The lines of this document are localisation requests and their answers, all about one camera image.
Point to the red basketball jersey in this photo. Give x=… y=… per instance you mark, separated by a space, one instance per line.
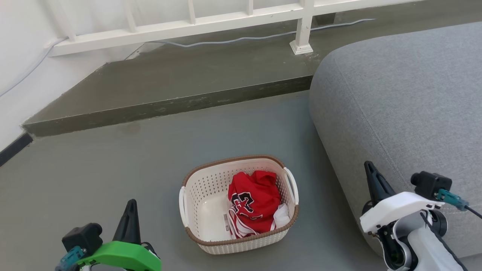
x=254 y=195

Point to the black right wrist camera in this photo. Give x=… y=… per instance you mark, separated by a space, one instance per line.
x=429 y=184

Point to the grey fabric sofa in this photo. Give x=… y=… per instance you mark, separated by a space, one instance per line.
x=399 y=101

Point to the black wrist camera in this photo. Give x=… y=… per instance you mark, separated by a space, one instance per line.
x=81 y=237
x=429 y=184

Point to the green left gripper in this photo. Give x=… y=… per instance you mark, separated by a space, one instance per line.
x=120 y=256

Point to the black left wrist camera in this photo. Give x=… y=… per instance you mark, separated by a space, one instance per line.
x=81 y=237

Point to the black wall baseboard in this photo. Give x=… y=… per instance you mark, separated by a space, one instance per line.
x=13 y=147

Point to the white metal railing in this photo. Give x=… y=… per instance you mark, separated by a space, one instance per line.
x=180 y=25

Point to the raised concrete step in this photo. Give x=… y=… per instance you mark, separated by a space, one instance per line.
x=188 y=75

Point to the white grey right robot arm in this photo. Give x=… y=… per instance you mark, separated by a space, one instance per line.
x=421 y=244

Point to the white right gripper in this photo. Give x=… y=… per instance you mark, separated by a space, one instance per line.
x=395 y=209

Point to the white perforated plastic laundry basket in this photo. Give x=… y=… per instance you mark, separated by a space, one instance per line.
x=207 y=184

